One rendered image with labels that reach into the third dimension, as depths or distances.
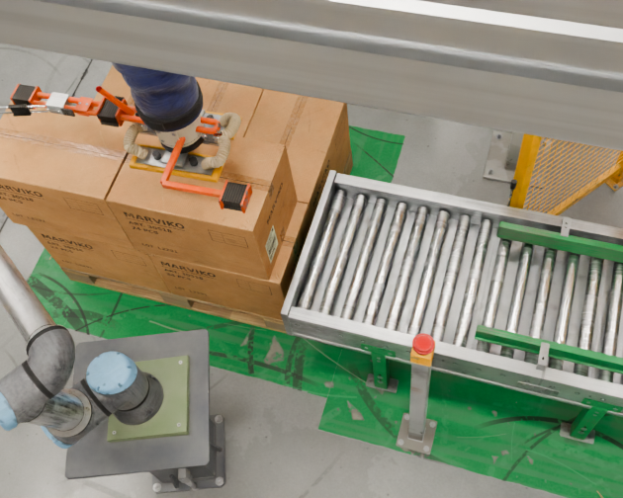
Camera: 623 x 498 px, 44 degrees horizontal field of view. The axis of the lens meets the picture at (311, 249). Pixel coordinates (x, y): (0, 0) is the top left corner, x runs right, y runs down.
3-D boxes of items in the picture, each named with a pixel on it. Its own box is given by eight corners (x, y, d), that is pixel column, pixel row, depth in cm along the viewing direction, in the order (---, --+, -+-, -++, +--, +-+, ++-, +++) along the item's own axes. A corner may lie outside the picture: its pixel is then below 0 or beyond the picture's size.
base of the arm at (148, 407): (160, 423, 263) (150, 414, 255) (108, 426, 265) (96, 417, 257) (165, 372, 273) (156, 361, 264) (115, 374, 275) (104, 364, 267)
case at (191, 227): (298, 200, 330) (286, 144, 295) (269, 281, 312) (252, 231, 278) (170, 175, 343) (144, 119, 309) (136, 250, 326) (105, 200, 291)
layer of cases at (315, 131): (351, 148, 390) (346, 97, 355) (292, 323, 346) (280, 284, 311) (139, 109, 417) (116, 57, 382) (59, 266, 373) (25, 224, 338)
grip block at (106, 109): (131, 107, 276) (126, 96, 271) (121, 128, 272) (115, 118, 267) (110, 104, 278) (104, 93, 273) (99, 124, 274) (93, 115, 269)
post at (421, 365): (425, 428, 331) (435, 340, 244) (422, 443, 328) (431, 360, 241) (410, 424, 333) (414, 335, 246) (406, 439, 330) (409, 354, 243)
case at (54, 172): (169, 174, 344) (142, 118, 309) (134, 249, 326) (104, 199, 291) (51, 151, 357) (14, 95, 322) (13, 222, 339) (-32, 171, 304)
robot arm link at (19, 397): (113, 418, 258) (53, 397, 186) (69, 453, 254) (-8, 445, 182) (86, 382, 260) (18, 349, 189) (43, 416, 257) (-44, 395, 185)
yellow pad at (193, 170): (226, 160, 273) (223, 152, 269) (218, 183, 268) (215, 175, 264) (139, 146, 280) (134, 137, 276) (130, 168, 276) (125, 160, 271)
